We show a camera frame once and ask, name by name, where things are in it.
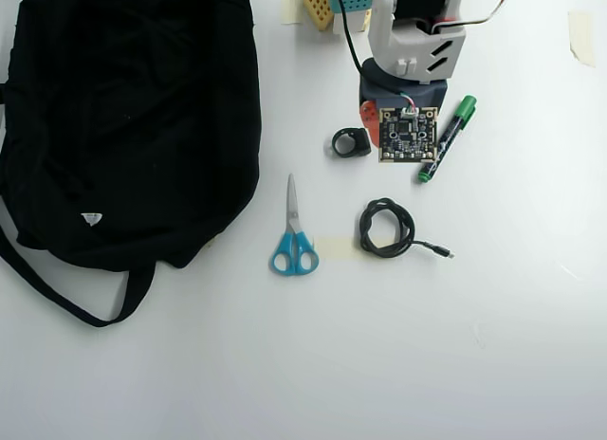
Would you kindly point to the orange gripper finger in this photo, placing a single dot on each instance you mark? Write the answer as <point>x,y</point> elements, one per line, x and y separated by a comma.
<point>371,120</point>

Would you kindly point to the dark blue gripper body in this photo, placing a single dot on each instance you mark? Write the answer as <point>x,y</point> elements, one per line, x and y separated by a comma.
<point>397,90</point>

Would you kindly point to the green marker pen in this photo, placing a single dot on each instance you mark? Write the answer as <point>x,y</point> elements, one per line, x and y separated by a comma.
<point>462,115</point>

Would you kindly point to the white and teal robot arm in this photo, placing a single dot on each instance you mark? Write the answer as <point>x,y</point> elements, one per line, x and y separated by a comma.
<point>393,37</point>

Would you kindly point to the black fabric bag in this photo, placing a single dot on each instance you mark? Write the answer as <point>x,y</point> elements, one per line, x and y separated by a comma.
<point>123,127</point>

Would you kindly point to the yellow perforated base block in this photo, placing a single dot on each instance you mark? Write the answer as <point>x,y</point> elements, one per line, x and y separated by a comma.
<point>318,6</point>

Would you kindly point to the long masking tape strip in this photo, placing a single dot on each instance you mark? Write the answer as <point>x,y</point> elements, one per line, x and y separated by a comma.
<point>334,247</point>

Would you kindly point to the torn masking tape piece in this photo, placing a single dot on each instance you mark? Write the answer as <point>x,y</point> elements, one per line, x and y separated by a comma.
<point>582,34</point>

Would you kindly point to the camera circuit board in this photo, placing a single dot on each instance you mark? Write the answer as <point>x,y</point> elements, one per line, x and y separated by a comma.
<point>408,136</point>

